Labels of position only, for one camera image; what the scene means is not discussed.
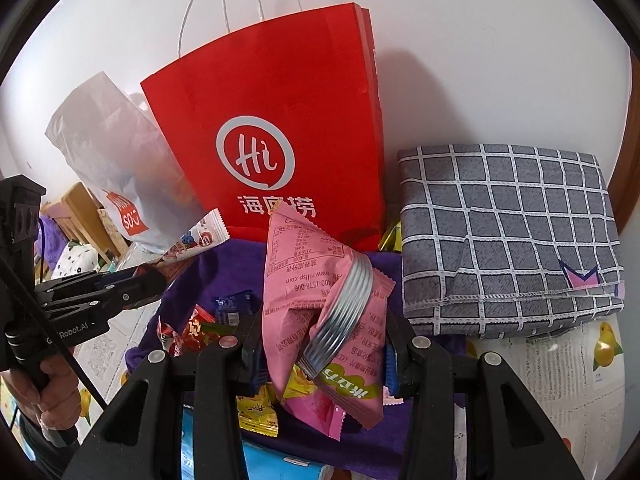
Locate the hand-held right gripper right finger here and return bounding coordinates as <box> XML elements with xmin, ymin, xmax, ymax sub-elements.
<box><xmin>384</xmin><ymin>310</ymin><xmax>583</xmax><ymax>480</ymax></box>

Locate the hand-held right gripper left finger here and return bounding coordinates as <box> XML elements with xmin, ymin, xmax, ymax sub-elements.
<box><xmin>62</xmin><ymin>310</ymin><xmax>271</xmax><ymax>480</ymax></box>

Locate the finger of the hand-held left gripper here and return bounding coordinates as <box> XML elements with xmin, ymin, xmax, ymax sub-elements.
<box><xmin>35</xmin><ymin>265</ymin><xmax>166</xmax><ymax>302</ymax></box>
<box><xmin>37</xmin><ymin>287</ymin><xmax>164</xmax><ymax>322</ymax></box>

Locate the small blue snack packet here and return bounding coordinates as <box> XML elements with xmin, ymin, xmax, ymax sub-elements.
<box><xmin>212</xmin><ymin>291</ymin><xmax>256</xmax><ymax>329</ymax></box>

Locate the red snack packet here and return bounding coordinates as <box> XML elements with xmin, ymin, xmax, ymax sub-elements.
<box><xmin>157</xmin><ymin>305</ymin><xmax>222</xmax><ymax>357</ymax></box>

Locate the large pink snack packet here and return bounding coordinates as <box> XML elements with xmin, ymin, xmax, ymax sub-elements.
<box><xmin>261</xmin><ymin>208</ymin><xmax>396</xmax><ymax>431</ymax></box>

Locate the white blue candy bar wrapper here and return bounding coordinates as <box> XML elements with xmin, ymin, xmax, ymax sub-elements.
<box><xmin>160</xmin><ymin>208</ymin><xmax>231</xmax><ymax>267</ymax></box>

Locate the person's left forearm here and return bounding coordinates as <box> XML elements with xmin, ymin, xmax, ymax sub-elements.
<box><xmin>17</xmin><ymin>417</ymin><xmax>86</xmax><ymax>467</ymax></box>

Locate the person's left hand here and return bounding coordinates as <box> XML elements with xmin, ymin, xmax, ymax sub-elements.
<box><xmin>10</xmin><ymin>356</ymin><xmax>82</xmax><ymax>434</ymax></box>

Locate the white dotted pillow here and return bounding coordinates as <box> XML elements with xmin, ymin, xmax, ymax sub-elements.
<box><xmin>52</xmin><ymin>242</ymin><xmax>101</xmax><ymax>279</ymax></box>

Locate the purple bag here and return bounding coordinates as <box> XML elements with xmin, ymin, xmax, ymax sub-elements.
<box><xmin>39</xmin><ymin>216</ymin><xmax>67</xmax><ymax>281</ymax></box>

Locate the small yellow snack packet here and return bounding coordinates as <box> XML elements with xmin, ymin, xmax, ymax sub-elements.
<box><xmin>237</xmin><ymin>392</ymin><xmax>280</xmax><ymax>439</ymax></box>

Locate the wooden nightstand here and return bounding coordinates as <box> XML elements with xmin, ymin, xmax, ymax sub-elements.
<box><xmin>42</xmin><ymin>182</ymin><xmax>126</xmax><ymax>262</ymax></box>

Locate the purple towel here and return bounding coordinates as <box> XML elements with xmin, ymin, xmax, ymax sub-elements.
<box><xmin>125</xmin><ymin>240</ymin><xmax>472</xmax><ymax>477</ymax></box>

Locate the blue tissue box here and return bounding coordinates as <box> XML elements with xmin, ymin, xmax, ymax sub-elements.
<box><xmin>182</xmin><ymin>405</ymin><xmax>322</xmax><ymax>480</ymax></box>

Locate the grey plastic shopping bag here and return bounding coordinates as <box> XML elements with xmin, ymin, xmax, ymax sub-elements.
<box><xmin>45</xmin><ymin>72</ymin><xmax>207</xmax><ymax>257</ymax></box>

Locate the yellow wrapper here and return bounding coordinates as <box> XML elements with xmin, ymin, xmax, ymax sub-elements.
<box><xmin>377</xmin><ymin>222</ymin><xmax>404</xmax><ymax>254</ymax></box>

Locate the fruit printed table cover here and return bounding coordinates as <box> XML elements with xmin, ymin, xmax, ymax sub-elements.
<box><xmin>75</xmin><ymin>305</ymin><xmax>633</xmax><ymax>480</ymax></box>

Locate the grey plaid folded cloth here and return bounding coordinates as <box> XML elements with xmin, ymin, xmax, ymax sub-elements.
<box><xmin>397</xmin><ymin>144</ymin><xmax>626</xmax><ymax>337</ymax></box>

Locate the red paper bag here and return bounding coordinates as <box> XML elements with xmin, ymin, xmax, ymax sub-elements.
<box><xmin>141</xmin><ymin>0</ymin><xmax>387</xmax><ymax>253</ymax></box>

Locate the black cable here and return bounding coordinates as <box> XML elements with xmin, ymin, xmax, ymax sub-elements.
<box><xmin>0</xmin><ymin>255</ymin><xmax>109</xmax><ymax>409</ymax></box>

